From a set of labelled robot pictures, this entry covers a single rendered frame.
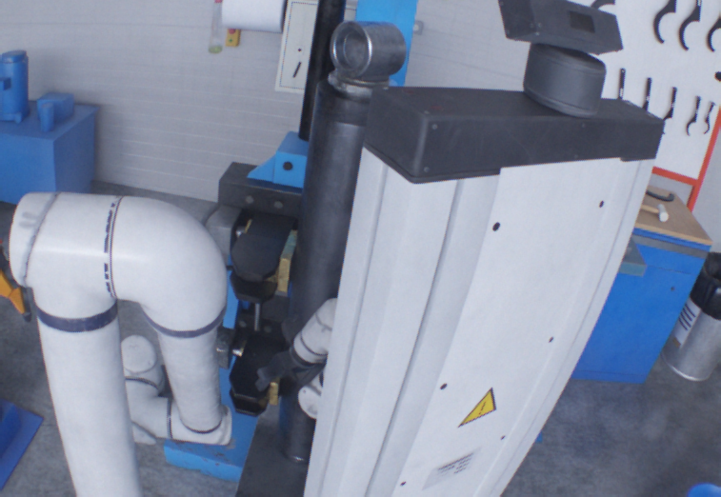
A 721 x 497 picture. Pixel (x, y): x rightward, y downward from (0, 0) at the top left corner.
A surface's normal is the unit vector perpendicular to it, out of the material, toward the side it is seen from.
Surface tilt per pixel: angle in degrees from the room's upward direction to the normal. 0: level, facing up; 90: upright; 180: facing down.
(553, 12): 61
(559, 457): 0
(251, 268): 0
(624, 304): 90
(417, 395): 90
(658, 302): 90
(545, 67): 90
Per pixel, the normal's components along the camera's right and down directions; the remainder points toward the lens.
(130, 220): 0.16, -0.51
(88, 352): 0.55, 0.34
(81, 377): 0.31, 0.35
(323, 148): -0.67, 0.28
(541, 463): 0.14, -0.87
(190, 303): 0.50, 0.58
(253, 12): -0.14, 0.63
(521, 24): -0.86, 0.14
